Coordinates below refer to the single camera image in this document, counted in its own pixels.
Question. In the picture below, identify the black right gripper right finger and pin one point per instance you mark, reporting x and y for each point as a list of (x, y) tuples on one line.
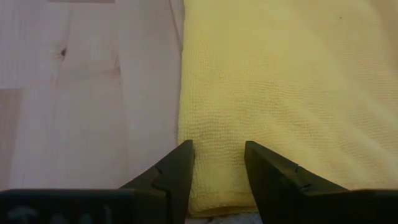
[(311, 205)]

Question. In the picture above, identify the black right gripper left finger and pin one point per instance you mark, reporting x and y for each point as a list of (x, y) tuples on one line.
[(93, 208)]

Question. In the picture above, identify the yellow microfiber towel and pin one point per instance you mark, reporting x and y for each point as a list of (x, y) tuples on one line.
[(280, 93)]

